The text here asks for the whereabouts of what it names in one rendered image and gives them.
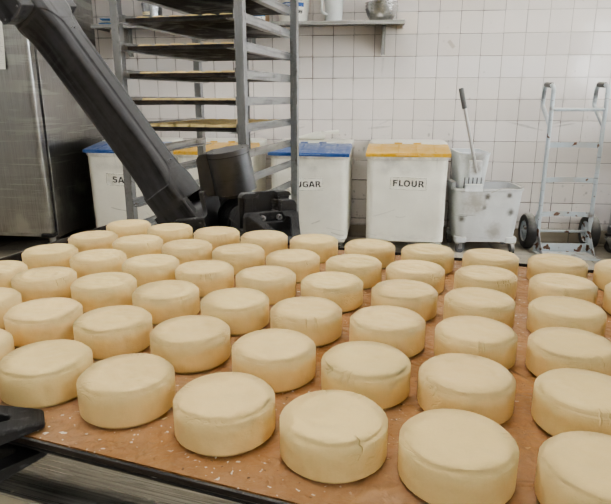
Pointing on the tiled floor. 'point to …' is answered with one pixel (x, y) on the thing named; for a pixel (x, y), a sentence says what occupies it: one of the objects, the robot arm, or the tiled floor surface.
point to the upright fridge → (27, 142)
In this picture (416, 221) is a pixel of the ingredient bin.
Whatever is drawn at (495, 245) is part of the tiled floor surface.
